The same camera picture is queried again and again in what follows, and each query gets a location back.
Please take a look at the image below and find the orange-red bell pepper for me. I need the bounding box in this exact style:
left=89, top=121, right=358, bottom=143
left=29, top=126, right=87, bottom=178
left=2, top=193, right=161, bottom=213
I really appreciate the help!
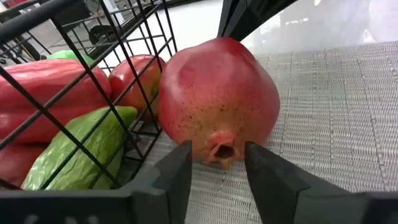
left=0, top=142, right=47, bottom=187

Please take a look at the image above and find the red yellow apple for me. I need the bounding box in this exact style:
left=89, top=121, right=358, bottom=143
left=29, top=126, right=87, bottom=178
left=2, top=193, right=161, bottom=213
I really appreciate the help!
left=108, top=54, right=167, bottom=121

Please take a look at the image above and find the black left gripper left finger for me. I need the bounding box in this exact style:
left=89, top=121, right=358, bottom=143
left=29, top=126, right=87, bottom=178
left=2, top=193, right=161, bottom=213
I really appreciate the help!
left=130, top=140, right=193, bottom=224

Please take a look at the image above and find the grey woven placemat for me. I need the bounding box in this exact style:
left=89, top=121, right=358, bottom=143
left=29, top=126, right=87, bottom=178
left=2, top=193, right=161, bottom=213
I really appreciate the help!
left=139, top=40, right=398, bottom=224

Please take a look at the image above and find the black wire basket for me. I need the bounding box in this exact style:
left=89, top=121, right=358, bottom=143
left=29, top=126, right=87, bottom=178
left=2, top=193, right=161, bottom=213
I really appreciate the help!
left=0, top=0, right=178, bottom=191

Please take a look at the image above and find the red bell pepper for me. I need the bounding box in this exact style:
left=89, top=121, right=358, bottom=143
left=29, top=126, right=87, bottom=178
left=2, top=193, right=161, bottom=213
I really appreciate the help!
left=0, top=58, right=113, bottom=144

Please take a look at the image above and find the green cucumber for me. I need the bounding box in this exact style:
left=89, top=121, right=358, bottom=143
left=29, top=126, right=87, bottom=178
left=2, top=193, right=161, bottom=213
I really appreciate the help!
left=21, top=105, right=138, bottom=190

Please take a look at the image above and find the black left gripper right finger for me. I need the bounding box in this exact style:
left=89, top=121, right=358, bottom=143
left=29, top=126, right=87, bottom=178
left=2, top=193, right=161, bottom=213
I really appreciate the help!
left=245, top=142, right=371, bottom=224

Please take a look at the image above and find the green apple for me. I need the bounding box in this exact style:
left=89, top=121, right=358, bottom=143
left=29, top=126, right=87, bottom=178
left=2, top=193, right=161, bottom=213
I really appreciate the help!
left=46, top=49, right=96, bottom=67

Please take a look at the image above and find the red pomegranate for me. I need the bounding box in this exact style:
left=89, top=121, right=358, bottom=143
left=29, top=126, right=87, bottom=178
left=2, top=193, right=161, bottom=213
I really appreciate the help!
left=157, top=36, right=281, bottom=170

